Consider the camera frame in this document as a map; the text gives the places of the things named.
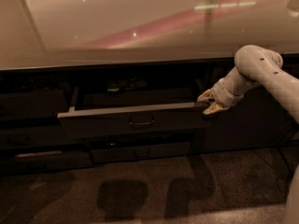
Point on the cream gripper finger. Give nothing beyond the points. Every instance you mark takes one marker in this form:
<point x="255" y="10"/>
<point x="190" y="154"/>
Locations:
<point x="215" y="108"/>
<point x="206" y="96"/>

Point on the dark cabinet door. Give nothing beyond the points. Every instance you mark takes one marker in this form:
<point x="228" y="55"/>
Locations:
<point x="256" y="121"/>

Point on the dark thin metal stand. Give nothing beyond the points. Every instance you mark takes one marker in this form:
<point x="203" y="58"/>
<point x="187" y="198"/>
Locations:
<point x="290" y="158"/>

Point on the dark drawer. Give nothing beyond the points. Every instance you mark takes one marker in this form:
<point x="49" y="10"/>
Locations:
<point x="99" y="114"/>
<point x="136" y="153"/>
<point x="31" y="105"/>
<point x="43" y="136"/>
<point x="145" y="138"/>
<point x="45" y="162"/>

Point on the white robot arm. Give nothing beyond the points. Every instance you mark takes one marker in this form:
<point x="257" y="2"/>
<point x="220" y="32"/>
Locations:
<point x="254" y="66"/>

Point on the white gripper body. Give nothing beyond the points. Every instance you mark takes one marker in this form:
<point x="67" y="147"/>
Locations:
<point x="222" y="93"/>

